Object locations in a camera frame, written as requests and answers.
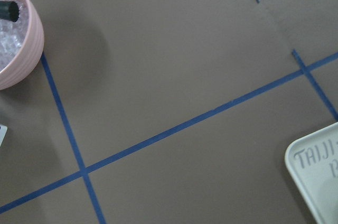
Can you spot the pink bowl of ice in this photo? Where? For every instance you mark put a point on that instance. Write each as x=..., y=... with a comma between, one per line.
x=22, y=44

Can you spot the white bear serving tray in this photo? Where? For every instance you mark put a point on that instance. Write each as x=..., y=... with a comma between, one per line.
x=312, y=163

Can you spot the white wire cup rack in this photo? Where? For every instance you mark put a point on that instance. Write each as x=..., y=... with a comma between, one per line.
x=3, y=130

